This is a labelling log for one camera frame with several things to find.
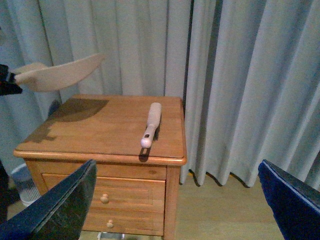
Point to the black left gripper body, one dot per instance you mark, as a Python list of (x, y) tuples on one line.
[(8, 84)]

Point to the wooden nightstand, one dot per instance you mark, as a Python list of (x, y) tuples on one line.
[(142, 183)]

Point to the round wooden upper drawer knob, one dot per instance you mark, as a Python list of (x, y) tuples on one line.
[(104, 198)]

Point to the small white fan heater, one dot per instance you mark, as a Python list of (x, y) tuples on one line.
[(25, 185)]

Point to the round wooden lower drawer knob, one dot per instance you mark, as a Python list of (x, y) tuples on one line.
[(110, 224)]

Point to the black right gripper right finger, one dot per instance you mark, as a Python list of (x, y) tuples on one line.
[(295, 205)]

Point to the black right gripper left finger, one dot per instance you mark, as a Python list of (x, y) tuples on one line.
[(60, 213)]

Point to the beige plastic dustpan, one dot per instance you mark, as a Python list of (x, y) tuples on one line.
[(41, 78)]

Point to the round wooden drawer knob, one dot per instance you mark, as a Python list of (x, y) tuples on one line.
[(110, 224), (104, 198)]

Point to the light blue-grey curtain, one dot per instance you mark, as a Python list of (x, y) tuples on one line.
[(248, 72)]

